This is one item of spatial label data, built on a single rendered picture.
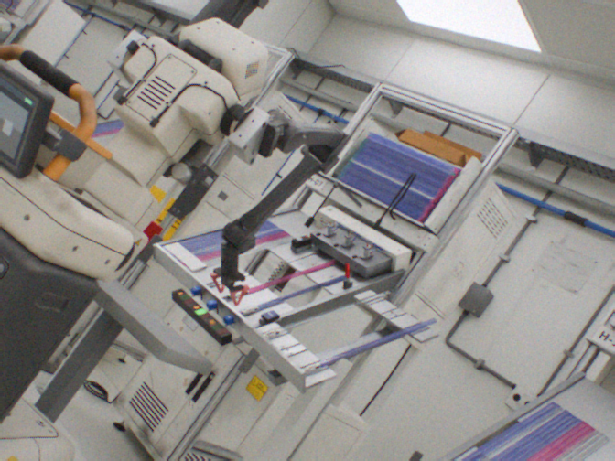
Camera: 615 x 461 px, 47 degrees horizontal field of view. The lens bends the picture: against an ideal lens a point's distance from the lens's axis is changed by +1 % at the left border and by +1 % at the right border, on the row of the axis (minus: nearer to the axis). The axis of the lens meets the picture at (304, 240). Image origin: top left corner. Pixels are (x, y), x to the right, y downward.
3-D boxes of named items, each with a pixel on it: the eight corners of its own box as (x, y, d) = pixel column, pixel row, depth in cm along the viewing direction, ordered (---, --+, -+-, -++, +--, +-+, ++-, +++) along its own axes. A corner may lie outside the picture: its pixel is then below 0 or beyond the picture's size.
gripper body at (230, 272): (229, 268, 235) (230, 249, 231) (246, 282, 228) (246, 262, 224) (212, 273, 231) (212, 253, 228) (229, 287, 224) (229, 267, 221)
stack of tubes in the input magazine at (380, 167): (419, 222, 270) (459, 166, 271) (334, 178, 305) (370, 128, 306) (433, 236, 279) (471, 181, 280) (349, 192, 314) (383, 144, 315)
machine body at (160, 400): (184, 528, 250) (286, 382, 253) (102, 415, 298) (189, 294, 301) (286, 550, 297) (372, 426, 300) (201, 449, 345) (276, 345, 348)
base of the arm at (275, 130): (241, 107, 178) (276, 129, 173) (260, 102, 184) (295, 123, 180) (231, 136, 182) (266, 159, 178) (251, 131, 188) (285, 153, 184)
